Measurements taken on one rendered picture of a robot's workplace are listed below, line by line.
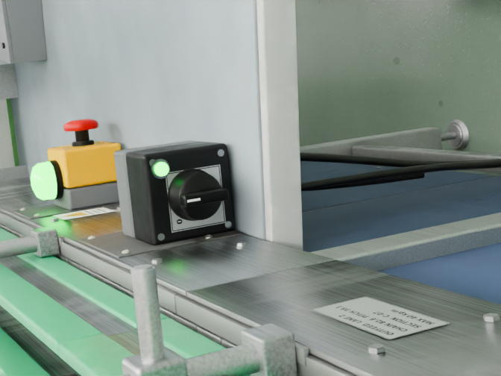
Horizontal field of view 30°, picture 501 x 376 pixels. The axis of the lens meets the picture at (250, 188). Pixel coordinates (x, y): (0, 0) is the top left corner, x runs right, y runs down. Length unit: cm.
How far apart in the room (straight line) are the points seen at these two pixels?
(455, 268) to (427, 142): 97
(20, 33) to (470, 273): 83
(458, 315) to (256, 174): 31
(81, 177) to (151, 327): 62
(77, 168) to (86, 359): 52
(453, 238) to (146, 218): 26
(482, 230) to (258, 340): 34
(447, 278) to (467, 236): 9
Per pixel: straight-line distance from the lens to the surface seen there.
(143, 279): 46
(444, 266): 73
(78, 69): 123
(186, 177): 79
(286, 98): 78
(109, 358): 58
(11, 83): 156
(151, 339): 47
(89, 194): 108
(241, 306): 58
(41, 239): 92
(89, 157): 108
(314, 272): 65
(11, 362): 86
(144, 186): 80
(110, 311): 69
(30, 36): 136
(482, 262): 74
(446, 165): 103
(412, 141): 167
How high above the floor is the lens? 111
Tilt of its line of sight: 26 degrees down
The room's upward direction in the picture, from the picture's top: 100 degrees counter-clockwise
